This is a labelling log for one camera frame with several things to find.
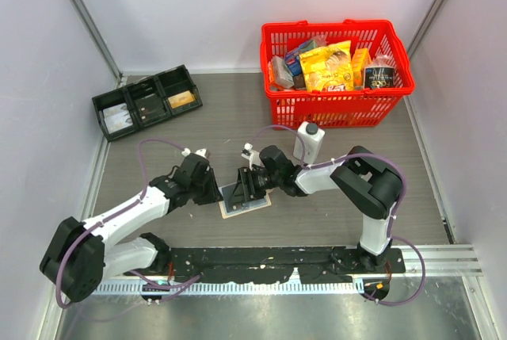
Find blue snack packet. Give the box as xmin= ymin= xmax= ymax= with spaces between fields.
xmin=284 ymin=38 xmax=322 ymax=76

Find black mounting base plate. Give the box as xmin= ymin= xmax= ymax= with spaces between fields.
xmin=139 ymin=246 xmax=406 ymax=285

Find orange snack box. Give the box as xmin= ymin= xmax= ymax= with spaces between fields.
xmin=351 ymin=48 xmax=372 ymax=90

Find gold card in tray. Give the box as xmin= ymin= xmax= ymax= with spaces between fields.
xmin=167 ymin=90 xmax=196 ymax=109

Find dark card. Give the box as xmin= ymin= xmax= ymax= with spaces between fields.
xmin=135 ymin=94 xmax=166 ymax=125

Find grey wrapped snack pack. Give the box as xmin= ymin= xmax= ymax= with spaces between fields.
xmin=268 ymin=55 xmax=294 ymax=90

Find white cable duct strip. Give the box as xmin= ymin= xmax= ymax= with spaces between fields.
xmin=92 ymin=278 xmax=364 ymax=296

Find black round can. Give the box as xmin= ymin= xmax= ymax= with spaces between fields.
xmin=364 ymin=64 xmax=395 ymax=90

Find beige card holder wallet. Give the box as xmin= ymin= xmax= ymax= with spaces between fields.
xmin=219 ymin=184 xmax=272 ymax=220

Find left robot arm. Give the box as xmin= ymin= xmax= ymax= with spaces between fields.
xmin=40 ymin=149 xmax=223 ymax=303

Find red shopping basket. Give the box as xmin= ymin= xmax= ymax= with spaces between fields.
xmin=260 ymin=20 xmax=415 ymax=128

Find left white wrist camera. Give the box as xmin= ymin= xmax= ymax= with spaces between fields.
xmin=181 ymin=147 xmax=210 ymax=159

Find white cards in tray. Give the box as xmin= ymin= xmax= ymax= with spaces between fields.
xmin=102 ymin=103 xmax=133 ymax=134

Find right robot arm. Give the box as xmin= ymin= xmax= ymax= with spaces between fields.
xmin=223 ymin=145 xmax=406 ymax=273

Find white bottle grey cap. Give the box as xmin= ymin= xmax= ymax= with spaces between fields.
xmin=293 ymin=121 xmax=325 ymax=164

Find yellow chips bag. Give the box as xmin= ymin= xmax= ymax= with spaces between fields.
xmin=300 ymin=40 xmax=354 ymax=93

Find black three-compartment tray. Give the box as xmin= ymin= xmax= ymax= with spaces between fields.
xmin=92 ymin=65 xmax=203 ymax=142

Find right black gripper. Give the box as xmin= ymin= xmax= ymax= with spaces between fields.
xmin=229 ymin=166 xmax=282 ymax=206

